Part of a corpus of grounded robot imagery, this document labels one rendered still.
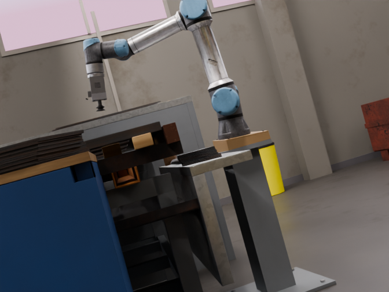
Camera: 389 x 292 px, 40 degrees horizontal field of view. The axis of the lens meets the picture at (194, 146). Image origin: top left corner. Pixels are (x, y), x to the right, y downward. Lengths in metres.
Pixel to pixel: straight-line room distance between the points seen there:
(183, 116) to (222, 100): 1.08
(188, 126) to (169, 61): 3.01
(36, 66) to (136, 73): 1.09
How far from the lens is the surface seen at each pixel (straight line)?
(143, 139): 1.67
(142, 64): 6.24
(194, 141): 3.34
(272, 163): 5.92
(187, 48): 6.38
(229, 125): 2.43
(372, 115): 6.51
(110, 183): 3.17
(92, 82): 2.41
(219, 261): 1.70
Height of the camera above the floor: 0.73
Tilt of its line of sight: level
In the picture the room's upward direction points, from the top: 15 degrees counter-clockwise
